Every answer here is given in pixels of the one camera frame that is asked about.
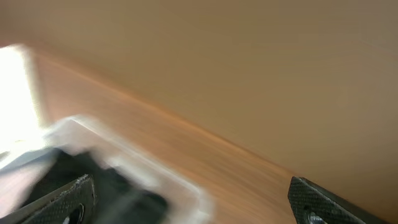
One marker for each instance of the black garment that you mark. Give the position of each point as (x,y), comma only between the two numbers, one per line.
(117,200)

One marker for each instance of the clear plastic storage bin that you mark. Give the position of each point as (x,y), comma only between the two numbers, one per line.
(189,203)

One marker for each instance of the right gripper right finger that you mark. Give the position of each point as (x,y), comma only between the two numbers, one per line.
(312,204)

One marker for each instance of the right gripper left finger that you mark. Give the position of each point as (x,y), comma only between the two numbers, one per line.
(75,202)

